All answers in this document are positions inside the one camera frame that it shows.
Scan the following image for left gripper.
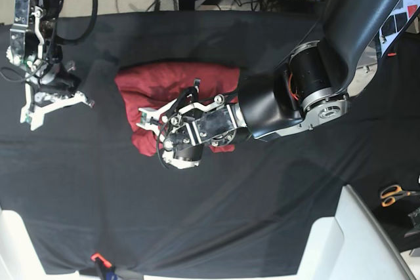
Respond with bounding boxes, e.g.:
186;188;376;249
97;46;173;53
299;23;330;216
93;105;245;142
136;78;226;169

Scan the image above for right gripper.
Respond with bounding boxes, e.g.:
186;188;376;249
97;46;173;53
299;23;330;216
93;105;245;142
20;60;95;131

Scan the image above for red long-sleeve shirt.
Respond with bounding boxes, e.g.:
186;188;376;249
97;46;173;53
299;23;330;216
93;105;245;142
115;61;240;157

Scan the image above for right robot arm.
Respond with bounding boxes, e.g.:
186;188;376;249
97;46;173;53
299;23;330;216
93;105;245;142
6;0;98;130

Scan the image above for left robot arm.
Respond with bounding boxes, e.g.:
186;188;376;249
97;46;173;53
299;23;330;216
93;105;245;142
137;0;419;169

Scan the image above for black table cloth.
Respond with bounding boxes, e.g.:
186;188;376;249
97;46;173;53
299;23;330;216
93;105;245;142
1;11;419;278

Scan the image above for white bin left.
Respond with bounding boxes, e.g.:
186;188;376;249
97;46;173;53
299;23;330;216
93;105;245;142
0;208;79;280

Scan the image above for white bin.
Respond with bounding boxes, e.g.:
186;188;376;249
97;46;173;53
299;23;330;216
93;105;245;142
297;185;415;279
0;208;79;280

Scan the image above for orange blue clamp bottom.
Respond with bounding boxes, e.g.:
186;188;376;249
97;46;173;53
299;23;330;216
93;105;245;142
91;253;119;280

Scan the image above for white bin right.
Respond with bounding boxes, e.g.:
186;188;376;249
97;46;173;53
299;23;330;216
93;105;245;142
297;185;415;279

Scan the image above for black metal tool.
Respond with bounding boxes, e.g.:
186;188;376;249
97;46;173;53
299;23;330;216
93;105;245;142
404;208;420;258

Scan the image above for yellow-handled scissors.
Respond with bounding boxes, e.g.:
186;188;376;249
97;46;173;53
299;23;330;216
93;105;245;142
379;184;419;207

